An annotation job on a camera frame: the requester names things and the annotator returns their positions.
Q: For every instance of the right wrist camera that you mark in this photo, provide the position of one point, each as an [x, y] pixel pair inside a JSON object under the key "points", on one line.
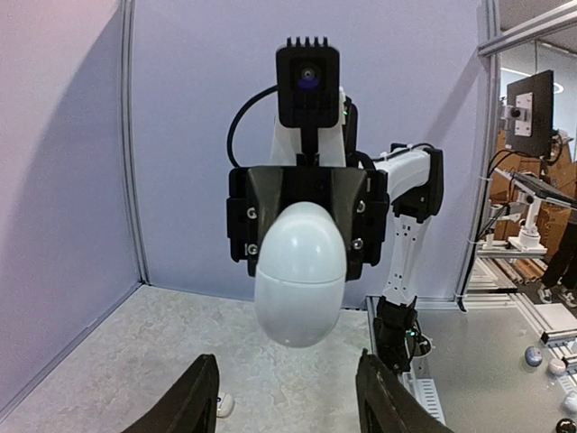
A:
{"points": [[310, 117]]}

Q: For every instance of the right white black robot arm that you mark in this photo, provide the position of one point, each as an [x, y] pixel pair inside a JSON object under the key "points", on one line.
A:
{"points": [[415, 186]]}

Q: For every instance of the right aluminium frame post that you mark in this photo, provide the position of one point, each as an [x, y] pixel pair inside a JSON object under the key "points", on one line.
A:
{"points": [[484, 143]]}

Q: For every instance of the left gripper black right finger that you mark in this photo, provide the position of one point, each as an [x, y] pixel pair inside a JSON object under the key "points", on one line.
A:
{"points": [[385, 405]]}

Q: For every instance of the black monitor on stand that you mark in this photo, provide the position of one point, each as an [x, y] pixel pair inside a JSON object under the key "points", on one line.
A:
{"points": [[528, 114]]}

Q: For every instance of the white oval charging case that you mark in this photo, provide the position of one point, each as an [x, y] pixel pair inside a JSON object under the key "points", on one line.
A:
{"points": [[300, 277]]}

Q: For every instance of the white square charging case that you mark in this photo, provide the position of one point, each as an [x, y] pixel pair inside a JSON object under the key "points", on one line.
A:
{"points": [[224, 405]]}

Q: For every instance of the cardboard boxes background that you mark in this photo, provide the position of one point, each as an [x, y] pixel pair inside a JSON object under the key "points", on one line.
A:
{"points": [[559, 172]]}

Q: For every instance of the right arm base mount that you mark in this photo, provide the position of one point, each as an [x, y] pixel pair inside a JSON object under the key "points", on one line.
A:
{"points": [[398, 335]]}

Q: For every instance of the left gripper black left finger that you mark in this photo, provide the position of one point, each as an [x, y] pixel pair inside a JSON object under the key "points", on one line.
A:
{"points": [[188, 406]]}

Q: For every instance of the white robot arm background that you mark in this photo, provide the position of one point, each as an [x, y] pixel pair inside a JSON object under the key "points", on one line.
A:
{"points": [[532, 193]]}

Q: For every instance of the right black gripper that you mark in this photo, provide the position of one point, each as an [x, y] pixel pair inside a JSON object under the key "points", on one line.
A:
{"points": [[356, 200]]}

